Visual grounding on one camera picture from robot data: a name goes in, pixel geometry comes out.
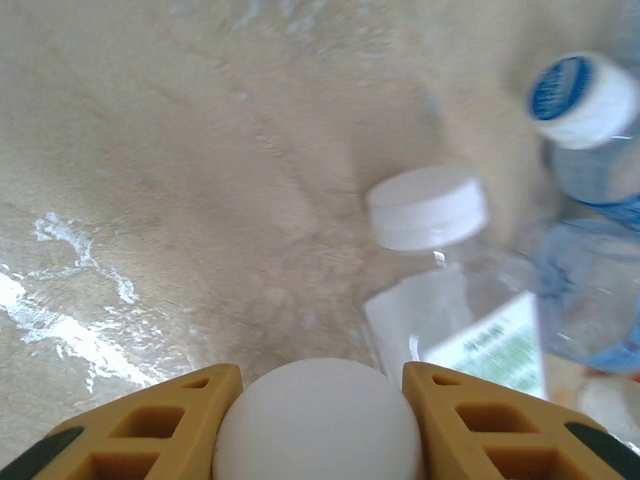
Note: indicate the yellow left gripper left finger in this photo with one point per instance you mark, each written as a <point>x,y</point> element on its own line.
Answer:
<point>150,425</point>

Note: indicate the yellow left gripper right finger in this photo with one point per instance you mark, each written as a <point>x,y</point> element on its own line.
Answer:
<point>500,435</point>

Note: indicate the light blue label bottle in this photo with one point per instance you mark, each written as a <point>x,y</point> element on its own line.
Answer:
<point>590,300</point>

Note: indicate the blue label Pocari bottle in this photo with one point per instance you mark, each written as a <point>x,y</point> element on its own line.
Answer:
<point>580,100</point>

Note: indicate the clear bottle white green label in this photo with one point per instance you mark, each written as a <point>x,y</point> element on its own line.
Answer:
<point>425,210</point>

